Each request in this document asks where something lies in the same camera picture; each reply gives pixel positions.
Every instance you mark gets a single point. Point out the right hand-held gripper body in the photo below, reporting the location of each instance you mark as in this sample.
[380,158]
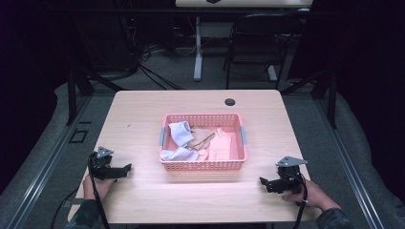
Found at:
[289,178]

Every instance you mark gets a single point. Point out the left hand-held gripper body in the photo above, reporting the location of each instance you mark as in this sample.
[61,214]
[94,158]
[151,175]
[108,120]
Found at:
[101,165]

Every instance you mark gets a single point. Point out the white sock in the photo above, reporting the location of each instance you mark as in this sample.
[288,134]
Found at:
[181,133]
[180,155]

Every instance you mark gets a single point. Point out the pink sock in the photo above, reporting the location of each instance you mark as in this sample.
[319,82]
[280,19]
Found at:
[221,146]

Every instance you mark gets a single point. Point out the pink plastic basket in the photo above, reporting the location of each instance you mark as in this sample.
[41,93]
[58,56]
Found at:
[203,164]

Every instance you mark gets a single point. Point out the tan sock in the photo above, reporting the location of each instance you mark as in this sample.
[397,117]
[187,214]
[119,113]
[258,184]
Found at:
[200,138]

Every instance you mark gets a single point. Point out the person's left hand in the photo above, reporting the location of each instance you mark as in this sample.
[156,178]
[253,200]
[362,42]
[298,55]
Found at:
[101,187]

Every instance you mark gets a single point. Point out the person's right hand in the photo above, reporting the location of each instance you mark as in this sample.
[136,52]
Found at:
[312,195]

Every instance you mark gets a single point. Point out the black folding chair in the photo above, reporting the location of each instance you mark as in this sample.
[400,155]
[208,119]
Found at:
[261,47]

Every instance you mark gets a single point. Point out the white desk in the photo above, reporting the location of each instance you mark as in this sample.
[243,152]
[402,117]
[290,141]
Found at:
[242,3]

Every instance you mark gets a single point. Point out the aluminium floor rail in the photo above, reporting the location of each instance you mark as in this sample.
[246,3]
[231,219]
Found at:
[44,165]
[347,165]

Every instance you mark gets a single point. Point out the black metal frame stand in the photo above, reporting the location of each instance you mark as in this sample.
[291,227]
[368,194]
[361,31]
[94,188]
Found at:
[79,86]
[324,89]

